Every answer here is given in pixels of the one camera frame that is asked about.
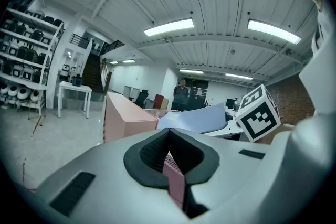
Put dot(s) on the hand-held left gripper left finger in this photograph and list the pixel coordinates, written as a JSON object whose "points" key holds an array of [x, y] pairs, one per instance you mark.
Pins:
{"points": [[110, 181]]}

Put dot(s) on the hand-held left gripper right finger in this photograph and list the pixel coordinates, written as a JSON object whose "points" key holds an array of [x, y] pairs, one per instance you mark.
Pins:
{"points": [[236, 173]]}

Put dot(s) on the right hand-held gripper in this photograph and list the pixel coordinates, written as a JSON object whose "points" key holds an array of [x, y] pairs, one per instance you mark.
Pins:
{"points": [[258, 118]]}

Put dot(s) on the purple spiral notebook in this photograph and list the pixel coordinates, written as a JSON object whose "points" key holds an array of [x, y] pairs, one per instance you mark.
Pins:
{"points": [[199, 119]]}

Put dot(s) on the pink desk file organizer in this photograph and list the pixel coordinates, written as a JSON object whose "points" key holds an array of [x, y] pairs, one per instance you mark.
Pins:
{"points": [[126, 120]]}

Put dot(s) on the person's right forearm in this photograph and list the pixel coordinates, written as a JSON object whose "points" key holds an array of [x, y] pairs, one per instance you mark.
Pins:
{"points": [[278, 133]]}

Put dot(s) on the long ceiling light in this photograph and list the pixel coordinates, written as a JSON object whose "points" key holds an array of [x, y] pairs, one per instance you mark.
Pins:
{"points": [[274, 31], [239, 76], [191, 71], [169, 27]]}

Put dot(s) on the person's white shirt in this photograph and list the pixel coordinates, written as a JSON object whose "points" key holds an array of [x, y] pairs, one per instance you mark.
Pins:
{"points": [[316, 81]]}

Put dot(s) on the black office chair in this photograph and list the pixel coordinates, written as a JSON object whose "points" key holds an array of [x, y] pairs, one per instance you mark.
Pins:
{"points": [[141, 98]]}

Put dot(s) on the white rectangular table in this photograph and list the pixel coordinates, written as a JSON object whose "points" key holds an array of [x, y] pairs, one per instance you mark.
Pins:
{"points": [[74, 94]]}

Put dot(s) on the red and brown boards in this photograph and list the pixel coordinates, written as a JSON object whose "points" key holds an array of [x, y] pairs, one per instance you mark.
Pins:
{"points": [[160, 101]]}

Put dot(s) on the black pot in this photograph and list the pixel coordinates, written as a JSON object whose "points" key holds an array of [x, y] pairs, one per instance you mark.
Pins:
{"points": [[76, 80]]}

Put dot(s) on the dark staircase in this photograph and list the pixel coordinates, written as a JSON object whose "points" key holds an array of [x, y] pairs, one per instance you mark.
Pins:
{"points": [[92, 73]]}

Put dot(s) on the rows of white robot heads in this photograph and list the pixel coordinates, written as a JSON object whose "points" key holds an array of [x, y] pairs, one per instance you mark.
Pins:
{"points": [[23, 65]]}

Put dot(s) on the white shelving unit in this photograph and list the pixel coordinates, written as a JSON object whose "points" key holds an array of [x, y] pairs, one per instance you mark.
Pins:
{"points": [[29, 60]]}

